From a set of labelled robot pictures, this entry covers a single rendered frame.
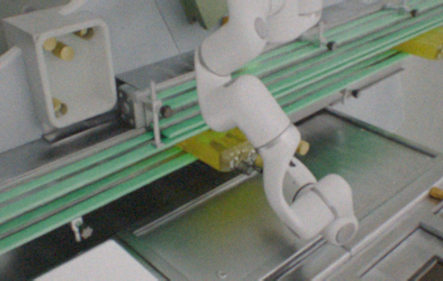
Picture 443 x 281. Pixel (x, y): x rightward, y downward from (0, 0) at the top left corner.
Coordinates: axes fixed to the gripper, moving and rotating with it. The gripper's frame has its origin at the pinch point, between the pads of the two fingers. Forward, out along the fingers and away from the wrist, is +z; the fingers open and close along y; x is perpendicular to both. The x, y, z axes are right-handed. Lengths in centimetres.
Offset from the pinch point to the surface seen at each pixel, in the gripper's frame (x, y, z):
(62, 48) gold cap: 40, 28, 25
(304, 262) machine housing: 3.5, -12.7, -20.7
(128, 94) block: 26.2, 15.0, 22.8
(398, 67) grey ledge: -94, -12, 53
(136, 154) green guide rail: 28.6, 4.1, 13.1
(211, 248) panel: 19.5, -12.7, -7.1
